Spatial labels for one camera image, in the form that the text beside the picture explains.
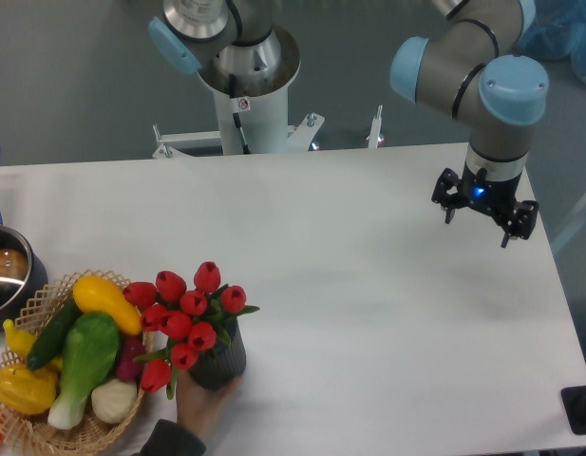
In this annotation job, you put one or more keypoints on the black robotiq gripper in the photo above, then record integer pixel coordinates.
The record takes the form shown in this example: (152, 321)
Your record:
(494, 198)

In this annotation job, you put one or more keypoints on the red tulip bouquet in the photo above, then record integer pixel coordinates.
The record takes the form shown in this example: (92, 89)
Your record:
(192, 319)

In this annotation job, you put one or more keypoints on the dark grey ribbed vase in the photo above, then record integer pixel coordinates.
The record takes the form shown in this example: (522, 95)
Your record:
(214, 371)

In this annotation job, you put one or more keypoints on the dark grey sleeve forearm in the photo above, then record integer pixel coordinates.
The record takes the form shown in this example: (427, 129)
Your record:
(170, 439)

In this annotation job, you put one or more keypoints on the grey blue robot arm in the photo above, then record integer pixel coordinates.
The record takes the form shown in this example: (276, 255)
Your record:
(469, 74)

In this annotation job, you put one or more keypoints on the person's hand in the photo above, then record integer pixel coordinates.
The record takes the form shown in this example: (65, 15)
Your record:
(199, 409)

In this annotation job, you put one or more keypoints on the blue plastic bag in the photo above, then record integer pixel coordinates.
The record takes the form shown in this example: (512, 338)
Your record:
(558, 32)

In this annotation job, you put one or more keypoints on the black device at edge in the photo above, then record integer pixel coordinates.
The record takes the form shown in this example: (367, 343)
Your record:
(574, 402)

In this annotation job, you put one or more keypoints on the purple radish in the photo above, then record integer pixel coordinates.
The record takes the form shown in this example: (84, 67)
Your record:
(126, 368)

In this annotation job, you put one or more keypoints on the yellow squash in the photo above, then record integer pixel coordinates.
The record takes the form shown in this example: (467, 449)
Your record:
(93, 293)

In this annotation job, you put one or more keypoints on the green bok choy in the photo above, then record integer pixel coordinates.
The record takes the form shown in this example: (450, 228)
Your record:
(89, 354)

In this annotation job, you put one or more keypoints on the white garlic bulb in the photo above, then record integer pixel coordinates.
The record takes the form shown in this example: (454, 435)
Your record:
(113, 400)

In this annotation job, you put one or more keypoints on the green cucumber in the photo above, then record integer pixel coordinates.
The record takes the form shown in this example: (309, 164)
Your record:
(59, 325)

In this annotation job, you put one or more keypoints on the small yellow banana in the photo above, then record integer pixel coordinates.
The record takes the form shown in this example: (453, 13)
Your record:
(19, 339)

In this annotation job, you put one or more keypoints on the yellow bell pepper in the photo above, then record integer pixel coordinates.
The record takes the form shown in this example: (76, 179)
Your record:
(29, 392)

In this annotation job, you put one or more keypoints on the white frame at right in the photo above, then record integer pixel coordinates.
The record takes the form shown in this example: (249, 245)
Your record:
(570, 226)

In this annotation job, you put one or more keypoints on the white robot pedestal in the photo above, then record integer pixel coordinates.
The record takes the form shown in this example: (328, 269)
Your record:
(250, 90)

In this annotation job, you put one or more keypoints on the blue handled saucepan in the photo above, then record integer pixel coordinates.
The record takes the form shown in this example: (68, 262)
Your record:
(22, 273)

